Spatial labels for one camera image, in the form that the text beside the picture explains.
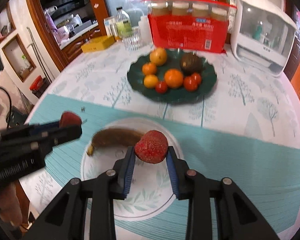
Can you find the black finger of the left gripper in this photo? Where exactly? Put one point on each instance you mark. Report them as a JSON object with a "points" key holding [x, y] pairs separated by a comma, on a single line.
{"points": [[44, 141], [28, 129]]}

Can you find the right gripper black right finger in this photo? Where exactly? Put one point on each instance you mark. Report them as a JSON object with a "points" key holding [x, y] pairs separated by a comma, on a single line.
{"points": [[237, 217]]}

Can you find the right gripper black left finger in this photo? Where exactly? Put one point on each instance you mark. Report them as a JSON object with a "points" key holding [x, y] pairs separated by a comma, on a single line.
{"points": [[64, 217]]}

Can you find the red strawberry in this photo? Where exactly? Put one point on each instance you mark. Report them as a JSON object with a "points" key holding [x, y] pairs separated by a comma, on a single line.
{"points": [[69, 119]]}

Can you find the red strawberry plate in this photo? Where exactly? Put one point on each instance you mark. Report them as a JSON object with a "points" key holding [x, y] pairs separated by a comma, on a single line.
{"points": [[152, 147]]}

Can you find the small orange mandarin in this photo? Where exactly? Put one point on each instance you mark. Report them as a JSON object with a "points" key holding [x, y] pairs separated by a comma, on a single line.
{"points": [[150, 81]]}

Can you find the orange with stem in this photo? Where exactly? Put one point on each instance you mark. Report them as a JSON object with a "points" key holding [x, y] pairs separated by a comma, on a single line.
{"points": [[149, 69]]}

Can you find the small red tomato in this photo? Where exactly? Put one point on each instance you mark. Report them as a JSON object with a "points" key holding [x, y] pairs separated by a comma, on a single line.
{"points": [[161, 87]]}

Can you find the large yellow orange with sticker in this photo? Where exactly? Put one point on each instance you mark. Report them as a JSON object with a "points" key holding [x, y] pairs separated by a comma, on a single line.
{"points": [[158, 56]]}

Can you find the brown scaly fruit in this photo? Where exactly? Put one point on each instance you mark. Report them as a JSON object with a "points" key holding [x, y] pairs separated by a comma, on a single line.
{"points": [[191, 63]]}

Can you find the left hand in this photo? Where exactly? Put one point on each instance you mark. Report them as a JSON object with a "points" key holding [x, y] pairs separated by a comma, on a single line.
{"points": [[10, 211]]}

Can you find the overripe brown banana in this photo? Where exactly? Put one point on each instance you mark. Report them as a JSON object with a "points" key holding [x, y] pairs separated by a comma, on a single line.
{"points": [[114, 137]]}

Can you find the teal table runner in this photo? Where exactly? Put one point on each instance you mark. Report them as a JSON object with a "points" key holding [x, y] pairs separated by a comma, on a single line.
{"points": [[269, 174]]}

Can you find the dark green leaf plate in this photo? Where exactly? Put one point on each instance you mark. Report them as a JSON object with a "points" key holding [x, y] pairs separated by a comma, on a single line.
{"points": [[135, 78]]}

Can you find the yellow flat box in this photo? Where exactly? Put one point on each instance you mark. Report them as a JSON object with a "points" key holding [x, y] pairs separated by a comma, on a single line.
{"points": [[98, 44]]}

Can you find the white tree-print tablecloth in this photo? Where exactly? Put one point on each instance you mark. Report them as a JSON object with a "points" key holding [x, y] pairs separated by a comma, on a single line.
{"points": [[245, 102]]}

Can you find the clear glass cup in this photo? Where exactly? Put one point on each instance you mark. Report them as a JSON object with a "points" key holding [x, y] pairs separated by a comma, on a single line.
{"points": [[132, 40]]}

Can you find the clear plastic bottle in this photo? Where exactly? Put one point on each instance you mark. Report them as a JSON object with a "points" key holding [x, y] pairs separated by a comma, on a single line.
{"points": [[123, 23]]}

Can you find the red product box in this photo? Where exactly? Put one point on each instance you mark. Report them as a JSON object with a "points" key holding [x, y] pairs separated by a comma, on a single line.
{"points": [[200, 25]]}

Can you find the white countertop appliance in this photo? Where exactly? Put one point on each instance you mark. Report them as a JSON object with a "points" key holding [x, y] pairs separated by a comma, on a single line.
{"points": [[262, 35]]}

